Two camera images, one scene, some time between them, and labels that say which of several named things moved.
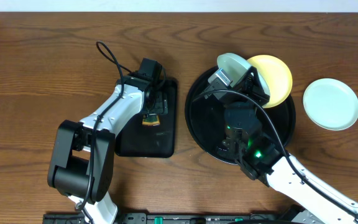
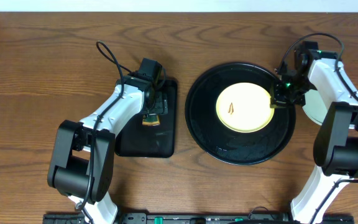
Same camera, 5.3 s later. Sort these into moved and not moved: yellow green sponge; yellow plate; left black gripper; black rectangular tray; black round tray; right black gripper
Moved: right black gripper; yellow plate
Not moved: left black gripper; black round tray; black rectangular tray; yellow green sponge
